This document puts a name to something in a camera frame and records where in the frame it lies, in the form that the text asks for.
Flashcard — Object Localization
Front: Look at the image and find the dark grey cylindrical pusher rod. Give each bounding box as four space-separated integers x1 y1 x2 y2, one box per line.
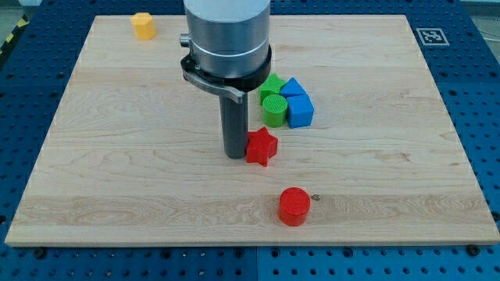
220 94 248 159

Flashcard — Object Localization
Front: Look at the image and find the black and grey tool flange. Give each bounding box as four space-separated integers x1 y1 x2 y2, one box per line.
180 45 272 104

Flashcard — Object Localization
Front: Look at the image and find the red star block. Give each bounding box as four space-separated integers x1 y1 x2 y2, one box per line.
246 126 279 167

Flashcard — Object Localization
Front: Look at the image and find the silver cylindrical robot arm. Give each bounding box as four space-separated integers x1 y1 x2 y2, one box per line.
180 0 272 159

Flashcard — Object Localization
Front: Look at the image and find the green star block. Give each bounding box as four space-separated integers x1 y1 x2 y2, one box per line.
259 73 287 105

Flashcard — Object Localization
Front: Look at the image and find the green cylinder block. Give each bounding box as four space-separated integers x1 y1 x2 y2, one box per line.
262 94 288 128

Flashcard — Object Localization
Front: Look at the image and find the blue triangular prism block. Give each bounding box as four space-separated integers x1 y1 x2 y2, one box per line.
280 77 307 98

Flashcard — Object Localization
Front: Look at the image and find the blue cube block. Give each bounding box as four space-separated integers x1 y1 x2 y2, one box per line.
287 95 314 128

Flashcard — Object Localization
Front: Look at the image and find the red cylinder block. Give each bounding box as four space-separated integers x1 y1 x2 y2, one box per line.
278 187 311 226

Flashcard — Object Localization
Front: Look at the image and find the yellow hexagonal block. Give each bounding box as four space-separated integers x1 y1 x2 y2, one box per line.
130 12 157 41

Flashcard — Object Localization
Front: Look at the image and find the light wooden board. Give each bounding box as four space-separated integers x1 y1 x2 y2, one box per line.
5 15 499 247

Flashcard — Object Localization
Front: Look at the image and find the white fiducial marker tag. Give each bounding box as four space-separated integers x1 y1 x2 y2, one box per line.
416 27 449 46

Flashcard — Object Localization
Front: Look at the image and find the black and yellow hazard tape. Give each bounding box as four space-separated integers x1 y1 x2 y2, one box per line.
1 14 30 57

